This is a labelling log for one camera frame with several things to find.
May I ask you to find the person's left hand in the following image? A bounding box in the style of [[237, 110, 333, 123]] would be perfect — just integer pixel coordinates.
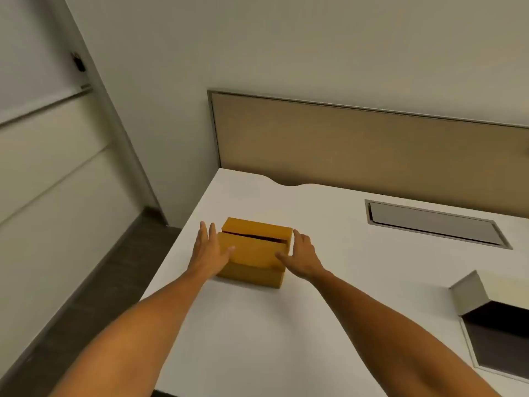
[[187, 221, 237, 280]]

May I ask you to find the person's right hand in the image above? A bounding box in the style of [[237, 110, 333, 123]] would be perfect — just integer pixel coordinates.
[[274, 229, 330, 282]]

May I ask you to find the orange-brown cardboard box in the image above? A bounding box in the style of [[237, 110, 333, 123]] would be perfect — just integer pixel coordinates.
[[214, 217, 294, 289]]

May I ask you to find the cream leaf-patterned tissue box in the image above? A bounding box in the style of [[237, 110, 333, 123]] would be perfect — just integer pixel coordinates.
[[449, 270, 529, 379]]

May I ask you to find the person's right forearm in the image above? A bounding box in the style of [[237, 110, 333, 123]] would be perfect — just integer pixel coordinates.
[[305, 269, 503, 397]]

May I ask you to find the person's left forearm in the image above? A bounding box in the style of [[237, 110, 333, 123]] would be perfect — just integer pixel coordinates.
[[48, 267, 217, 397]]

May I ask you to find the beige desk partition panel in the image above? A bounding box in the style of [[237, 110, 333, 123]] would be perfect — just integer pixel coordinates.
[[207, 89, 529, 221]]

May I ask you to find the closed grey cable tray lid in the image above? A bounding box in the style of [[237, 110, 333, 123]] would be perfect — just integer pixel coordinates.
[[364, 198, 514, 250]]

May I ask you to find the white wall rail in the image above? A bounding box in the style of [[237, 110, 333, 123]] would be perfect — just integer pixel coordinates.
[[0, 83, 93, 128]]

